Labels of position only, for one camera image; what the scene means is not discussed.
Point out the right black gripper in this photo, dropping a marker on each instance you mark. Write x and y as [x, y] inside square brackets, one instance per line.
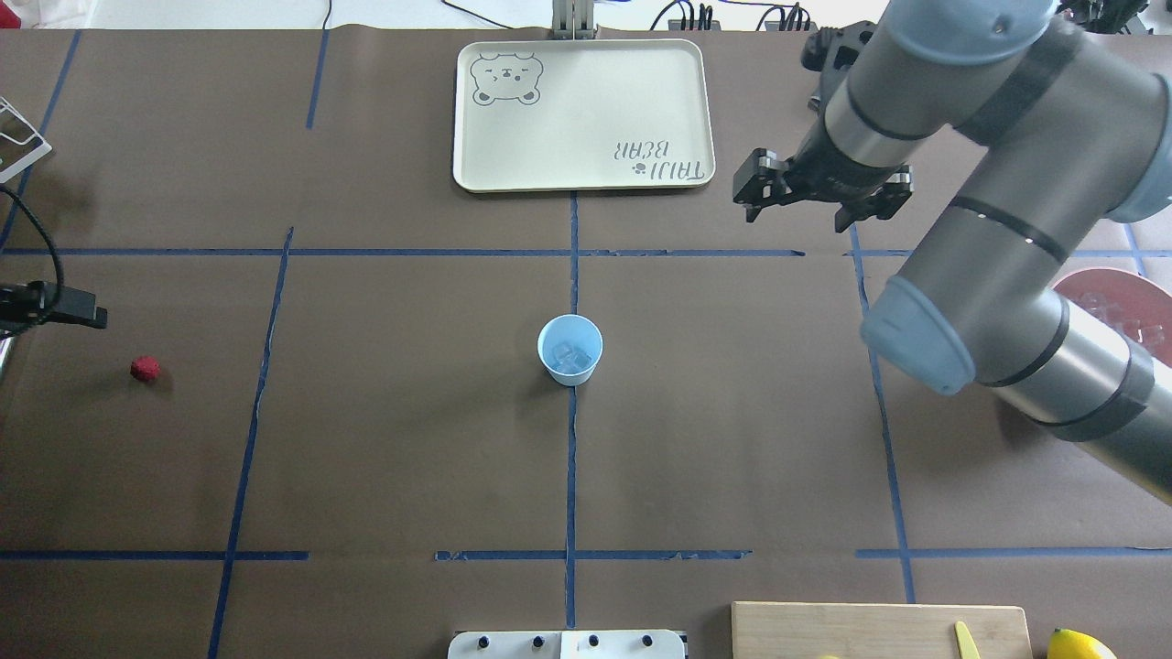
[831, 172]

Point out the red strawberry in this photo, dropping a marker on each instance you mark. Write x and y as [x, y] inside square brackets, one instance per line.
[145, 368]

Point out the light blue plastic cup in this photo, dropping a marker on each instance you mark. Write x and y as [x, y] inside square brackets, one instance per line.
[570, 347]

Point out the clear ice cubes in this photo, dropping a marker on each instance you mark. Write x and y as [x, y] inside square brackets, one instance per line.
[1144, 332]

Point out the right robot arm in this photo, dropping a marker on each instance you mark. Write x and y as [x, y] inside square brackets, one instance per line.
[1073, 134]

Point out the cream bear serving tray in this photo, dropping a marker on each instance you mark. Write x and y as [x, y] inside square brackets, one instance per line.
[555, 115]

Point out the pink bowl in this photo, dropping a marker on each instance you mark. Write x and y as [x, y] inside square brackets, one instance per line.
[1132, 291]

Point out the wooden cutting board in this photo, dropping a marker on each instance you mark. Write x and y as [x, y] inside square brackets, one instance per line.
[856, 630]

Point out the yellow plastic knife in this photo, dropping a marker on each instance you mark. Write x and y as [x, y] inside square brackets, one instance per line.
[965, 643]

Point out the yellow lemon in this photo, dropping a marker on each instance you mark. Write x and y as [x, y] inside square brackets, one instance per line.
[1066, 643]

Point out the white wire cup rack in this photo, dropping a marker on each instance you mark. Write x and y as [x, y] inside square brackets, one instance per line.
[21, 144]

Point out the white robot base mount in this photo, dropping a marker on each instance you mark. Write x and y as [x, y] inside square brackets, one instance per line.
[622, 643]

